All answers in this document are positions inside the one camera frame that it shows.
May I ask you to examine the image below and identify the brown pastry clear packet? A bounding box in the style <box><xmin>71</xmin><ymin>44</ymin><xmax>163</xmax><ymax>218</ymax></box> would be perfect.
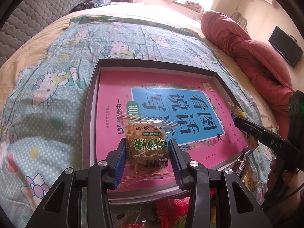
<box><xmin>118</xmin><ymin>113</ymin><xmax>177</xmax><ymax>178</ymax></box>

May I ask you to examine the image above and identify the black Snickers bar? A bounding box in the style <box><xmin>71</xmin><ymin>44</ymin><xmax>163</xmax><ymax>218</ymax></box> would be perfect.
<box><xmin>232</xmin><ymin>149</ymin><xmax>246</xmax><ymax>178</ymax></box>

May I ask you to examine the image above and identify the red snack packet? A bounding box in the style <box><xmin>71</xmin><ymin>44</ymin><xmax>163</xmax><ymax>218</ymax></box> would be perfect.
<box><xmin>121</xmin><ymin>197</ymin><xmax>190</xmax><ymax>227</ymax></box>

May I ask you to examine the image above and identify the yellow cow candy packet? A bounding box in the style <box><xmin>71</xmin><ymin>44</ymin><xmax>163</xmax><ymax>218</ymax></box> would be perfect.
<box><xmin>227</xmin><ymin>101</ymin><xmax>258</xmax><ymax>149</ymax></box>

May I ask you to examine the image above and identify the green milk knot packet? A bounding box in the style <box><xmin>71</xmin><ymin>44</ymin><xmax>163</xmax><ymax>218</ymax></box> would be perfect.
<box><xmin>241</xmin><ymin>163</ymin><xmax>262</xmax><ymax>195</ymax></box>

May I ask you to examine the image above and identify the person's right hand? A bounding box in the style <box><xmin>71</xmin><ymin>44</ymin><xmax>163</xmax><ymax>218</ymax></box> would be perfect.
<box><xmin>266</xmin><ymin>160</ymin><xmax>299</xmax><ymax>194</ymax></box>

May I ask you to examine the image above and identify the dark shallow cardboard box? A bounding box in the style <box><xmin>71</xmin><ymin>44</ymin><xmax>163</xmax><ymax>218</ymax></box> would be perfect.
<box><xmin>82</xmin><ymin>59</ymin><xmax>257</xmax><ymax>205</ymax></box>

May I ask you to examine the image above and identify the pink book with blue title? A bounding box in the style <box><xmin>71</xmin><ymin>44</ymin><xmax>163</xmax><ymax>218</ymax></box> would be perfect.
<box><xmin>96</xmin><ymin>70</ymin><xmax>248</xmax><ymax>192</ymax></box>

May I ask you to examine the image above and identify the Hello Kitty teal blanket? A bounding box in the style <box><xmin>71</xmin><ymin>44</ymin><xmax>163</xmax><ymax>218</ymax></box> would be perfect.
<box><xmin>1</xmin><ymin>9</ymin><xmax>277</xmax><ymax>227</ymax></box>

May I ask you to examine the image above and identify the red quilted comforter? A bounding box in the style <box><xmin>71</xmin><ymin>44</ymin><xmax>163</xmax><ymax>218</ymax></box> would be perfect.
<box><xmin>201</xmin><ymin>10</ymin><xmax>295</xmax><ymax>138</ymax></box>

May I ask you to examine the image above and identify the dark blue patterned cloth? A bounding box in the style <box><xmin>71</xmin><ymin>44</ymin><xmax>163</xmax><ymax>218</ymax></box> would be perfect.
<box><xmin>69</xmin><ymin>0</ymin><xmax>111</xmax><ymax>13</ymax></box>

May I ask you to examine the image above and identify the grey quilted headboard cover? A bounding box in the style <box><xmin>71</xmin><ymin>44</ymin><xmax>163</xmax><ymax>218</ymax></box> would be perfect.
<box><xmin>1</xmin><ymin>0</ymin><xmax>89</xmax><ymax>65</ymax></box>

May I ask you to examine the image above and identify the black wall television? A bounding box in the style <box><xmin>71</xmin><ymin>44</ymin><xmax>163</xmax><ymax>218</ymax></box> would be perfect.
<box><xmin>268</xmin><ymin>26</ymin><xmax>303</xmax><ymax>68</ymax></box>

